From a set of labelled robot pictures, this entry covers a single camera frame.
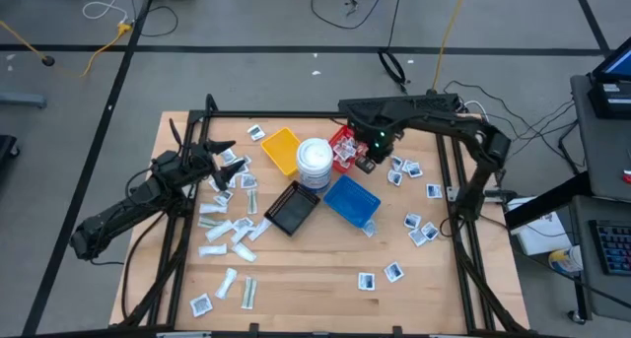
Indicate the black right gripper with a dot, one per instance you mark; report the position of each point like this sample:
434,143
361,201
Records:
382,143

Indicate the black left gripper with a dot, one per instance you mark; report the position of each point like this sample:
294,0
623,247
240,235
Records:
199,165

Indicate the white square alcohol pad packet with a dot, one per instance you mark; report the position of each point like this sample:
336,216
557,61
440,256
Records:
245,161
394,272
397,163
414,170
351,145
434,190
430,230
345,163
394,177
412,221
213,185
201,305
342,151
224,197
228,155
256,132
370,228
366,281
418,237
248,181
242,223

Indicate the red plastic basket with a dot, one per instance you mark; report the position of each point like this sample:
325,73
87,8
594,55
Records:
335,145

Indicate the white disinfecting wipes canister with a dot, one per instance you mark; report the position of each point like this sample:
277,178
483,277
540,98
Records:
314,158

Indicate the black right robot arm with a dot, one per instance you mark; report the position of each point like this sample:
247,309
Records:
443,123

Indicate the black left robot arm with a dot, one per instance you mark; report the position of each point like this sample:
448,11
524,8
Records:
123,210

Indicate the black power strip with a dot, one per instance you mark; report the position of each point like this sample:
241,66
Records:
394,104

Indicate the green striped bandage packet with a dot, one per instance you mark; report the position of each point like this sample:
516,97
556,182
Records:
252,201
249,293
209,222

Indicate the yellow plastic basket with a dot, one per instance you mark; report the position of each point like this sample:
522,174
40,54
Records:
282,151

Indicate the blue plastic basket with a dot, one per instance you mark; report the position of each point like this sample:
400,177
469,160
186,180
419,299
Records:
351,200

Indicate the black plastic basket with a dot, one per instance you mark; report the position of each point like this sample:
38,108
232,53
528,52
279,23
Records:
291,210

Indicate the black monitor bar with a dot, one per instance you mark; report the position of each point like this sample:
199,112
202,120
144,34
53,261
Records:
547,202

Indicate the grey desk foot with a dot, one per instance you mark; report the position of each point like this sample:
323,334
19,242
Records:
22,100

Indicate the grey desk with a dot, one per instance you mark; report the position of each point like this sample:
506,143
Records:
601,151
586,289

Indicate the black box with labels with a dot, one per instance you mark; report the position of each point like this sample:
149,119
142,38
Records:
609,101

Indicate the black laptop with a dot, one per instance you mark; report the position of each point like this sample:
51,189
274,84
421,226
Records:
616,64

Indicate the black keyboard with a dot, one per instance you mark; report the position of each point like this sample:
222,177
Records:
613,247

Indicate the black aluminium table frame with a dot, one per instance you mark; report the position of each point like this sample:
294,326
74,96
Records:
315,114

